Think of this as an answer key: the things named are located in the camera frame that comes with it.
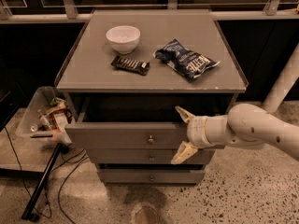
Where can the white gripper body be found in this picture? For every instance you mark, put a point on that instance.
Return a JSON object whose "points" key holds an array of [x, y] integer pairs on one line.
{"points": [[196, 131]]}

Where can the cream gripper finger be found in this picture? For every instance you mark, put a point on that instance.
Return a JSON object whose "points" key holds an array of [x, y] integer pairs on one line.
{"points": [[185, 151], [185, 115]]}

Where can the grey top drawer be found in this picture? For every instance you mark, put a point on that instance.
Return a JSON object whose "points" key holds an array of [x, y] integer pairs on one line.
{"points": [[135, 120]]}

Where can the grey drawer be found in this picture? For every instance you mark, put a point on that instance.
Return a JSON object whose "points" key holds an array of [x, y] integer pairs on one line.
{"points": [[135, 120], [130, 176], [131, 156]]}

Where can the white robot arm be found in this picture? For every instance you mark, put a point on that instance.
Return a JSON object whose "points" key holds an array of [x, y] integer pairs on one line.
{"points": [[245, 125]]}

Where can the grey drawer cabinet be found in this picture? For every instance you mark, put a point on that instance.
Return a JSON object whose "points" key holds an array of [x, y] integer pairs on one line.
{"points": [[88, 70]]}

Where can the grey bottom drawer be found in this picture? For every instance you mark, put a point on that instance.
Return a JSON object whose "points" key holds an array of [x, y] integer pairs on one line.
{"points": [[130, 176]]}

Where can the grey middle drawer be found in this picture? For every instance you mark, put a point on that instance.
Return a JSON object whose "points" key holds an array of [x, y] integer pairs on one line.
{"points": [[131, 156]]}

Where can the blue chip bag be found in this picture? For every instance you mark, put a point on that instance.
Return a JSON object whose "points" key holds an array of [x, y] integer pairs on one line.
{"points": [[186, 62]]}

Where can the black snack bar wrapper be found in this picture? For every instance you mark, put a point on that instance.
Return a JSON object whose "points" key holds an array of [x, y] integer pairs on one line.
{"points": [[131, 65]]}

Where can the white ceramic bowl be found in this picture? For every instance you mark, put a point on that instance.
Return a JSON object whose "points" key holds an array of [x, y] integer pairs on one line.
{"points": [[123, 39]]}

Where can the brown labelled snack package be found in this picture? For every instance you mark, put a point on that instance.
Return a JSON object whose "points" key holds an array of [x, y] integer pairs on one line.
{"points": [[59, 117]]}

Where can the green snack packet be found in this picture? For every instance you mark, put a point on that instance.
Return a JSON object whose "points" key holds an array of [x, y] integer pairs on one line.
{"points": [[56, 101]]}

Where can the clear plastic bin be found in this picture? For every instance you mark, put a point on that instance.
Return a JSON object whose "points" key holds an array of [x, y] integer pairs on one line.
{"points": [[36, 126]]}

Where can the metal window railing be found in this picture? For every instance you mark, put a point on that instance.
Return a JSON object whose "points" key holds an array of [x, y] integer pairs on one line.
{"points": [[53, 11]]}

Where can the black metal stand leg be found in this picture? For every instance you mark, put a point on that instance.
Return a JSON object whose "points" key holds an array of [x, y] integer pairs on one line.
{"points": [[28, 211]]}

